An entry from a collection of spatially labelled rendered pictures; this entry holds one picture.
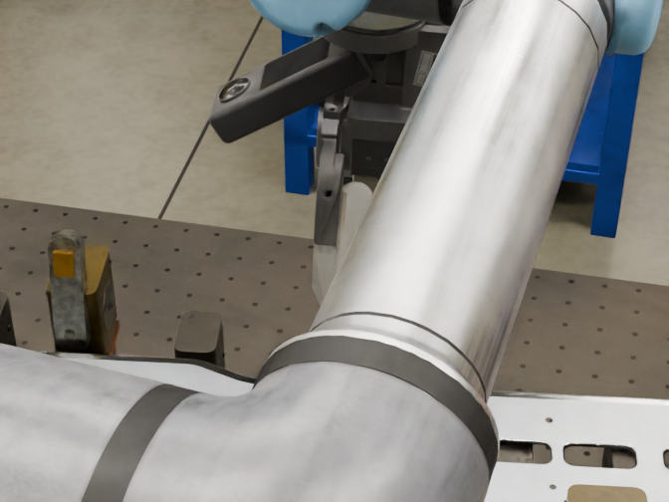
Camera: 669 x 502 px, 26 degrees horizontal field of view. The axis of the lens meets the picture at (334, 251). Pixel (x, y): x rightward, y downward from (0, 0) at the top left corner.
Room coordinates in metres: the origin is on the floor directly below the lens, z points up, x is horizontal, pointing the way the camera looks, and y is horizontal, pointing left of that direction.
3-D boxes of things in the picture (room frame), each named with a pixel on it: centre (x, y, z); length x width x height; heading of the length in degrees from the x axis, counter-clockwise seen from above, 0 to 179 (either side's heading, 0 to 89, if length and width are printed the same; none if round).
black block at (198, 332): (1.25, 0.15, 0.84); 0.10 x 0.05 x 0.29; 176
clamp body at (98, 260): (1.29, 0.29, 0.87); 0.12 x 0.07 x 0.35; 176
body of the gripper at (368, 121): (0.82, -0.03, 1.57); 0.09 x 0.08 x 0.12; 84
